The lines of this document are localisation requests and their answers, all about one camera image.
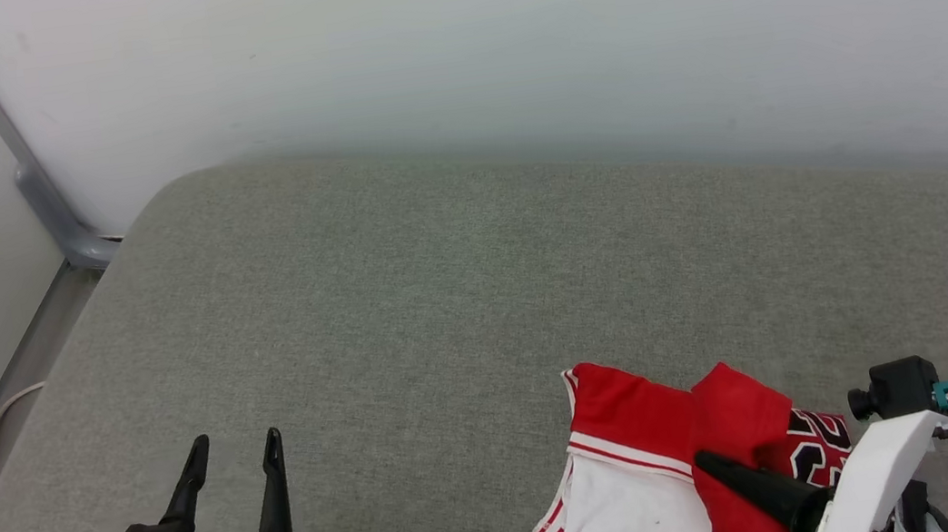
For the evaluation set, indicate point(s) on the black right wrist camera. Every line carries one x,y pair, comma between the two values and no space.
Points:
898,387

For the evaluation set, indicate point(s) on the grey floor rail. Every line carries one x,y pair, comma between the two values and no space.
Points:
5,392

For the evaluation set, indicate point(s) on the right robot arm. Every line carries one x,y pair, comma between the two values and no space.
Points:
914,510

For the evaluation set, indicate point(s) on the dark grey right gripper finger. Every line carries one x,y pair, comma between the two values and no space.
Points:
769,493

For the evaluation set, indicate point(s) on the red and white basketball jersey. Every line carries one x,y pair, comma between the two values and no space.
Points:
633,428

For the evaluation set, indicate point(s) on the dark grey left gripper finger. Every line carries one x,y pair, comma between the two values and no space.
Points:
277,512
192,486

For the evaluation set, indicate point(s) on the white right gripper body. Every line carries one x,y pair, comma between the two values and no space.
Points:
884,459

